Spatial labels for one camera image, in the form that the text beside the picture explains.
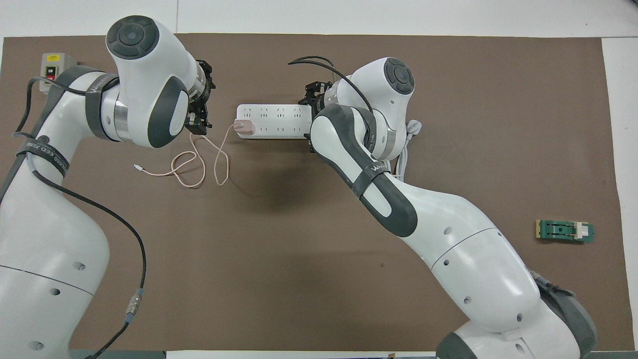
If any brown table mat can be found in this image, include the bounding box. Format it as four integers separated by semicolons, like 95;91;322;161
0;33;630;352

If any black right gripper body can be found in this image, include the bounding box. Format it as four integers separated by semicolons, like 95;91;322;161
304;81;333;115

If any white power cord with plug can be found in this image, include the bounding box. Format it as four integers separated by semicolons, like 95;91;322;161
395;119;424;181

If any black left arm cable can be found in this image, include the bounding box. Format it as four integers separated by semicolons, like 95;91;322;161
11;77;148;359

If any pink charging cable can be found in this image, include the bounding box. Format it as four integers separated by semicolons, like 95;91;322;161
134;124;239;189

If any white power strip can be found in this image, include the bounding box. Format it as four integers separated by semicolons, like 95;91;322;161
236;104;316;140

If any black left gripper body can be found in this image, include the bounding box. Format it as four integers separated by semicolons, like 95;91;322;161
192;59;217;113

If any green knife switch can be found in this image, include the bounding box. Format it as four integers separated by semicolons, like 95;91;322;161
536;219;595;245

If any grey on-off switch box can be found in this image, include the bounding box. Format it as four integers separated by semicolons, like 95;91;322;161
39;53;78;95

